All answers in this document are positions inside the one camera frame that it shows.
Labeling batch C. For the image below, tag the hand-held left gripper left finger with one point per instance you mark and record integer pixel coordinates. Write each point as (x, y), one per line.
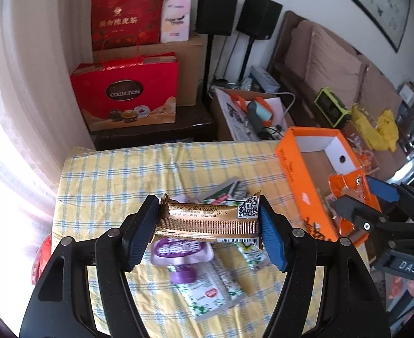
(140, 236)

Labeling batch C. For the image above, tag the teal grey hand tool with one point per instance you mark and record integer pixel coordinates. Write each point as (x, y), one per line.
(258, 116)

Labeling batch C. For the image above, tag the yellow plastic bag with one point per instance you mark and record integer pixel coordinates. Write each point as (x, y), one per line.
(383, 130)

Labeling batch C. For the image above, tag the red label green snack packet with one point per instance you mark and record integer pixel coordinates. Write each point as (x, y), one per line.
(252, 257)

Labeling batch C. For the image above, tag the tan sofa cushion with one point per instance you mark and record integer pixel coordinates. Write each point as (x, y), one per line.
(381, 88)
(333, 60)

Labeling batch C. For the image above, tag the purple jelly pouch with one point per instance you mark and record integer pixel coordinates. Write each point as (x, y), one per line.
(180, 251)

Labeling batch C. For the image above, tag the white blue box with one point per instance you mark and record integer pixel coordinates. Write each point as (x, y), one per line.
(265, 79)

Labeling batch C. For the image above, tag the red plastic bag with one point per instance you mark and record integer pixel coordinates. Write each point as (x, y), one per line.
(43, 260)

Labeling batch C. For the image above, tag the gold snack bar packet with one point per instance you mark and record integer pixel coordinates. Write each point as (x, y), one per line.
(207, 218)

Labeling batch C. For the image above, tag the red chocolate gift box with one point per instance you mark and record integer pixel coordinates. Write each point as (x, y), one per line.
(122, 91)

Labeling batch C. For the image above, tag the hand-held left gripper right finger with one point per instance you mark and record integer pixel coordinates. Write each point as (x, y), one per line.
(272, 234)

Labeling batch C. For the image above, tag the white pink tissue pack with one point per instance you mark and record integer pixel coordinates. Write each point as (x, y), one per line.
(175, 19)

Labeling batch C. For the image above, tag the cluttered cardboard box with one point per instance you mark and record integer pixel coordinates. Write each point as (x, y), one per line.
(363, 151)

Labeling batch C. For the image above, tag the red gift bag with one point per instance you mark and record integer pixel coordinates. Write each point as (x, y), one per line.
(126, 17)

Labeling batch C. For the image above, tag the black speaker stand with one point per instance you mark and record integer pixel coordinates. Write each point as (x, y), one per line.
(207, 70)
(246, 60)

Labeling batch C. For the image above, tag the white sheer curtain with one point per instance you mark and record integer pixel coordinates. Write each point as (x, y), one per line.
(23, 95)

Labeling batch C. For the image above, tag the black speaker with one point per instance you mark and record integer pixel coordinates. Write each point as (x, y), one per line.
(259, 16)
(217, 8)

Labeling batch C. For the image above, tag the open cardboard box with tools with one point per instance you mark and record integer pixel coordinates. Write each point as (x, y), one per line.
(228, 123)

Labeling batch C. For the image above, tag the dark green snack packet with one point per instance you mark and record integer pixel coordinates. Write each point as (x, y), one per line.
(221, 192)

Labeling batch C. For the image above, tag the green black device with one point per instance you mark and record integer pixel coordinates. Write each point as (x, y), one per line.
(332, 107)

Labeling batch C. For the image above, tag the framed wall painting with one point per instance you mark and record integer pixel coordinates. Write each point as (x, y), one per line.
(372, 0)

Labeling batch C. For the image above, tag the green white snack packet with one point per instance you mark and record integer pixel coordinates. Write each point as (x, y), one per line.
(210, 292)

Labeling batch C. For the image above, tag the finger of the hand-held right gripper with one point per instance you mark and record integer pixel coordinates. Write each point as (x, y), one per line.
(354, 211)
(383, 189)

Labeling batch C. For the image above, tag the orange cardboard box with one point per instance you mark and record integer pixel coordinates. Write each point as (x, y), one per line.
(298, 179)

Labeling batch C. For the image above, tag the brown sofa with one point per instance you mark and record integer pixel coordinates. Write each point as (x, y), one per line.
(379, 88)

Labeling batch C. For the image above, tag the yellow checkered tablecloth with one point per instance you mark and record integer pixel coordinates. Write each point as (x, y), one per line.
(115, 169)

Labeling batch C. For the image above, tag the large brown cardboard box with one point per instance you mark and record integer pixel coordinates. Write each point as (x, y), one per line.
(192, 70)

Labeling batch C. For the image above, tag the orange snack packet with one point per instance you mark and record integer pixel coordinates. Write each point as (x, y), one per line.
(347, 186)

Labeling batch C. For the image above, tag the dark wooden low table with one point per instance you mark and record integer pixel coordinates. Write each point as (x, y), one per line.
(150, 137)

